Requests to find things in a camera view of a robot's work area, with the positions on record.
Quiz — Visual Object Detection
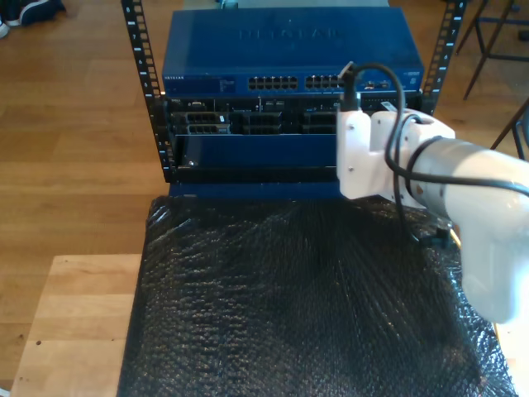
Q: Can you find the black bubble wrap mat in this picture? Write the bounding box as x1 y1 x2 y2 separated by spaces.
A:
116 192 517 397

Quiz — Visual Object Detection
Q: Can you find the black perforated rack post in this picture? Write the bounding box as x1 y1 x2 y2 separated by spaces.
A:
120 0 174 183
421 0 470 117

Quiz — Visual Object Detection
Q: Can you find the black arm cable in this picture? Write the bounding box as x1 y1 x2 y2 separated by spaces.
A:
337 61 529 251

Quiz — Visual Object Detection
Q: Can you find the dark blue shoe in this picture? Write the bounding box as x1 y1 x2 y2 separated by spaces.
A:
7 0 67 26

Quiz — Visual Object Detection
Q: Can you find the black rack server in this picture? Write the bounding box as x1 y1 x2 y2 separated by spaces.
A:
163 93 422 136

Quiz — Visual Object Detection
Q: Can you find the blue rack base plate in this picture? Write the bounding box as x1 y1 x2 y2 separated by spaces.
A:
169 181 344 200

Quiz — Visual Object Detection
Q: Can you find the blue network switch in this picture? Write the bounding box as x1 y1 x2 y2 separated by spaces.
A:
160 6 427 97

